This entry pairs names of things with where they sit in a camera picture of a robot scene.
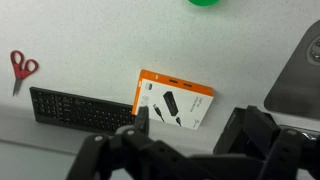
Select red handled scissors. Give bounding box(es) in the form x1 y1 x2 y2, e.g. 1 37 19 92
9 49 40 98

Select green plastic cup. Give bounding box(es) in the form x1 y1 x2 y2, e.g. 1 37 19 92
187 0 222 7

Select black computer keyboard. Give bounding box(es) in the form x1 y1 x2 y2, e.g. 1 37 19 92
29 86 137 135

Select stainless steel sink basin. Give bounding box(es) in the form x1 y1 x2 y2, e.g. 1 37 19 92
263 19 320 121

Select orange and white product box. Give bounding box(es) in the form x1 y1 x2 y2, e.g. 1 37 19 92
131 69 215 130

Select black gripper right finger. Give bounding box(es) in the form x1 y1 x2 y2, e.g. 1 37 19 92
229 104 320 180

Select black cardboard box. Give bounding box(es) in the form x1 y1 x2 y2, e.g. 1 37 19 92
213 106 247 155

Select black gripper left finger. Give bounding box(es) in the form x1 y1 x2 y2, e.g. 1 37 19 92
65 105 201 180

